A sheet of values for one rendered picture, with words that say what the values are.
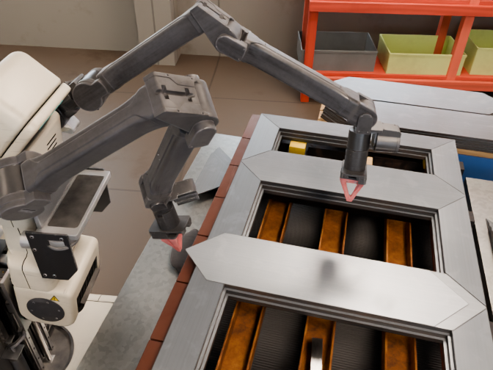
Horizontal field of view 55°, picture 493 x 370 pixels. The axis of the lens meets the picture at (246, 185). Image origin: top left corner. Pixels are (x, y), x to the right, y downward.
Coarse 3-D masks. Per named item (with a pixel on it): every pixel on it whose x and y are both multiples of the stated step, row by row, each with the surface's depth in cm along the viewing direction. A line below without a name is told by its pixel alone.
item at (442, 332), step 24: (336, 144) 178; (432, 168) 164; (264, 192) 156; (288, 192) 155; (312, 192) 153; (408, 216) 148; (432, 216) 147; (432, 240) 140; (240, 288) 121; (456, 288) 122; (216, 312) 116; (312, 312) 118; (336, 312) 117; (360, 312) 116; (456, 312) 116; (480, 312) 116; (408, 336) 115; (432, 336) 113
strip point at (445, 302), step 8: (432, 272) 126; (432, 280) 123; (440, 280) 123; (432, 288) 122; (440, 288) 122; (448, 288) 122; (432, 296) 120; (440, 296) 120; (448, 296) 120; (456, 296) 120; (432, 304) 118; (440, 304) 118; (448, 304) 118; (456, 304) 118; (464, 304) 118; (432, 312) 116; (440, 312) 116; (448, 312) 116; (440, 320) 114
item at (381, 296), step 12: (372, 264) 127; (384, 264) 128; (396, 264) 128; (372, 276) 124; (384, 276) 124; (396, 276) 124; (372, 288) 121; (384, 288) 121; (396, 288) 121; (372, 300) 118; (384, 300) 118; (396, 300) 118; (372, 312) 115; (384, 312) 115; (396, 312) 116
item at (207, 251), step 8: (208, 240) 133; (216, 240) 133; (200, 248) 131; (208, 248) 131; (216, 248) 131; (200, 256) 129; (208, 256) 129; (200, 264) 126; (208, 264) 126; (208, 272) 124
